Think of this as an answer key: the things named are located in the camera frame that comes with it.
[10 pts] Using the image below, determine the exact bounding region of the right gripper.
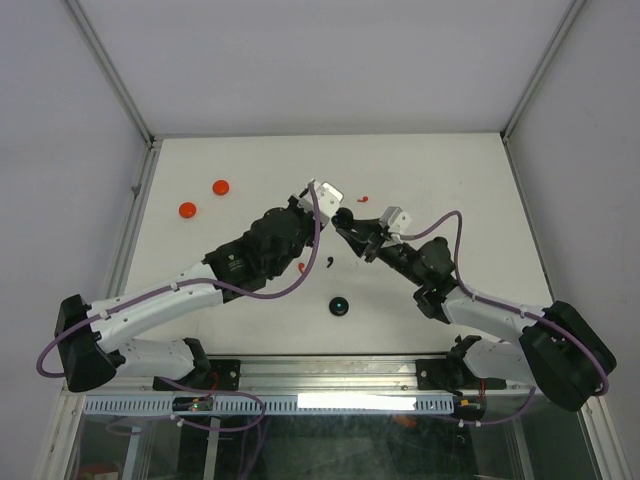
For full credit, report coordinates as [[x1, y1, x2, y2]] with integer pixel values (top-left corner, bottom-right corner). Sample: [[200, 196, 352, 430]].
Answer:
[[336, 217, 427, 287]]

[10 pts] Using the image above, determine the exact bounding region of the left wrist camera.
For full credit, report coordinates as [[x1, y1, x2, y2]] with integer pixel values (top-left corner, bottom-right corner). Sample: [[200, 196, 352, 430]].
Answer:
[[298, 179, 344, 227]]

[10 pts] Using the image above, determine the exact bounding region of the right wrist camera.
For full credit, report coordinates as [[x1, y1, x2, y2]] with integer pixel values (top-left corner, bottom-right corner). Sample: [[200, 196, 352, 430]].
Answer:
[[379, 206, 412, 243]]

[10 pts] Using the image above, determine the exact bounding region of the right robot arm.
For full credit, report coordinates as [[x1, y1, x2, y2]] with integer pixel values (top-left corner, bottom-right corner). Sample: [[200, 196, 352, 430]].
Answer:
[[332, 208, 617, 412]]

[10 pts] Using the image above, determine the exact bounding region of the red case upper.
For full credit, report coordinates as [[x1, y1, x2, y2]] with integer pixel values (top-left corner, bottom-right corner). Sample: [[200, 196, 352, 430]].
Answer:
[[212, 179, 230, 196]]

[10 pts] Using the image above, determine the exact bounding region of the black case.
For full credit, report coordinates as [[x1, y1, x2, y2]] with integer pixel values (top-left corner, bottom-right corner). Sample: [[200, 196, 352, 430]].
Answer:
[[328, 296, 350, 317], [331, 207, 354, 230]]

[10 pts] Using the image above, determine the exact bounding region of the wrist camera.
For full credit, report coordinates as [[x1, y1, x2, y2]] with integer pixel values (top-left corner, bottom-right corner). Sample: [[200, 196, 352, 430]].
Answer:
[[379, 206, 412, 243], [298, 179, 344, 227]]

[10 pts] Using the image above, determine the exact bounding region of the slotted cable duct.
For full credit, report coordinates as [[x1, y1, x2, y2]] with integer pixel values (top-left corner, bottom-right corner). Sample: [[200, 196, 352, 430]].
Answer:
[[84, 393, 454, 417]]

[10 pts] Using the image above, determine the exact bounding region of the aluminium mounting rail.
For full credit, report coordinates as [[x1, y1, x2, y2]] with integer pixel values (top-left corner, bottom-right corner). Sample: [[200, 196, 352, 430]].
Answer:
[[62, 348, 530, 396]]

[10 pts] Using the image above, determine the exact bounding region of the red case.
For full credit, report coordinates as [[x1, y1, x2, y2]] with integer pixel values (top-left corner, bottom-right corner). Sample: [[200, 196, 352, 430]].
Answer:
[[178, 202, 197, 219], [212, 179, 230, 196]]

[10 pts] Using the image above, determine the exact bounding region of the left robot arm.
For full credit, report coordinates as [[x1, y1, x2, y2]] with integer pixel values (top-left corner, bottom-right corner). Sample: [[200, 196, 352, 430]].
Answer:
[[54, 185, 343, 393]]

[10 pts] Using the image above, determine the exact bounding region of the red case lower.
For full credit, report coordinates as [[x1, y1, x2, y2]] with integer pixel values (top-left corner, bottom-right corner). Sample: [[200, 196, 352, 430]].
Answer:
[[178, 202, 197, 219]]

